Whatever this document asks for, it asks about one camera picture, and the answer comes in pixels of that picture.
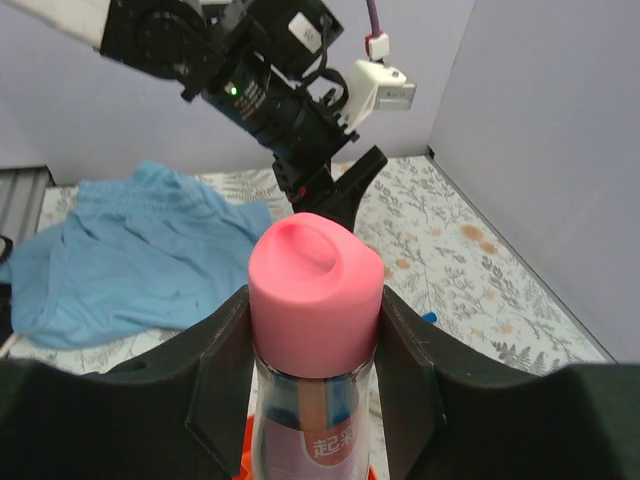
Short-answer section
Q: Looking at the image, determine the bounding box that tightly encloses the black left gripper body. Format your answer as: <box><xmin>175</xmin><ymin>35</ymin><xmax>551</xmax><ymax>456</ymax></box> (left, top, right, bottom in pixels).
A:
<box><xmin>99</xmin><ymin>1</ymin><xmax>357</xmax><ymax>210</ymax></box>

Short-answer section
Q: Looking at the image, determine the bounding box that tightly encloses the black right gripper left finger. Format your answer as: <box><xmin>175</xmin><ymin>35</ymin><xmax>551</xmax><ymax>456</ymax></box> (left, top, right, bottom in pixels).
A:
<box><xmin>1</xmin><ymin>288</ymin><xmax>253</xmax><ymax>479</ymax></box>

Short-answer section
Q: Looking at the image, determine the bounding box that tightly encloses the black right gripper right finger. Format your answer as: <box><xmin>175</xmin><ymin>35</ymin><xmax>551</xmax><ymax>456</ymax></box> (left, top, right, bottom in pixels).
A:
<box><xmin>375</xmin><ymin>289</ymin><xmax>639</xmax><ymax>479</ymax></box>

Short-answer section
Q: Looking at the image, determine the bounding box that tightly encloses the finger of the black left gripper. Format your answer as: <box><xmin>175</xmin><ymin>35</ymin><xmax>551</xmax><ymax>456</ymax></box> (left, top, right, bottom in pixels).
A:
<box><xmin>290</xmin><ymin>146</ymin><xmax>388</xmax><ymax>233</ymax></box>

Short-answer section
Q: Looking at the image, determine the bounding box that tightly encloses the pink capped glue bottle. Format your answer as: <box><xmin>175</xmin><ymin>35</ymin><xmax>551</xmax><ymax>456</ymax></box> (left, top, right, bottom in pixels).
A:
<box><xmin>249</xmin><ymin>213</ymin><xmax>384</xmax><ymax>479</ymax></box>

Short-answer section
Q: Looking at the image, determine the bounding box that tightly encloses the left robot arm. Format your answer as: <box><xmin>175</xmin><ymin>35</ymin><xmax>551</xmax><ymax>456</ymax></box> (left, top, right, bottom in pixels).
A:
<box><xmin>16</xmin><ymin>1</ymin><xmax>387</xmax><ymax>229</ymax></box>

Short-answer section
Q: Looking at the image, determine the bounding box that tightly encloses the orange round divided organizer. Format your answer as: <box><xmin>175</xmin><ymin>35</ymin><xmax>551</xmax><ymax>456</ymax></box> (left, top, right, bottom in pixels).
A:
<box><xmin>238</xmin><ymin>420</ymin><xmax>376</xmax><ymax>479</ymax></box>

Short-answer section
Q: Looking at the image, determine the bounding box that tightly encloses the light blue cloth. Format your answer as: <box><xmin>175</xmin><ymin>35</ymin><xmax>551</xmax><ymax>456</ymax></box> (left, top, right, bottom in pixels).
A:
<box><xmin>1</xmin><ymin>161</ymin><xmax>271</xmax><ymax>349</ymax></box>

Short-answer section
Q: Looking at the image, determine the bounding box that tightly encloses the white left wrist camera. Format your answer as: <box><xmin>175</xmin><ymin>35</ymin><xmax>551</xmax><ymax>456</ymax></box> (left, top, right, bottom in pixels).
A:
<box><xmin>340</xmin><ymin>60</ymin><xmax>417</xmax><ymax>133</ymax></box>

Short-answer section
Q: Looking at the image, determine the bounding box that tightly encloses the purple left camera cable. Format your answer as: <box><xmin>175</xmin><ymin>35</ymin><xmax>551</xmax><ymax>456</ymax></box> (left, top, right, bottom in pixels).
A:
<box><xmin>364</xmin><ymin>0</ymin><xmax>391</xmax><ymax>64</ymax></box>

